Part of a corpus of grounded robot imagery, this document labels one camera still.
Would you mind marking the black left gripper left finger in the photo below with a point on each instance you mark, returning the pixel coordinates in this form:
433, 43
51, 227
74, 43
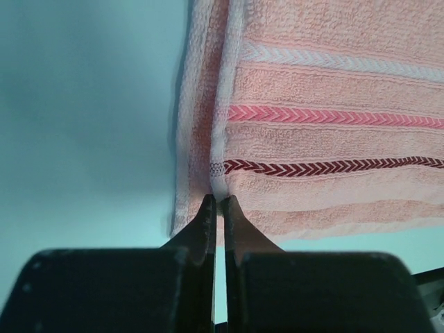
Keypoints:
165, 289

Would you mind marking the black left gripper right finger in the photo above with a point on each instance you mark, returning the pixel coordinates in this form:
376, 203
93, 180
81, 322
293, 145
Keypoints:
272, 290

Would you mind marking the pink towel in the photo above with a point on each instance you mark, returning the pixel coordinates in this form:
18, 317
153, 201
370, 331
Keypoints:
323, 118

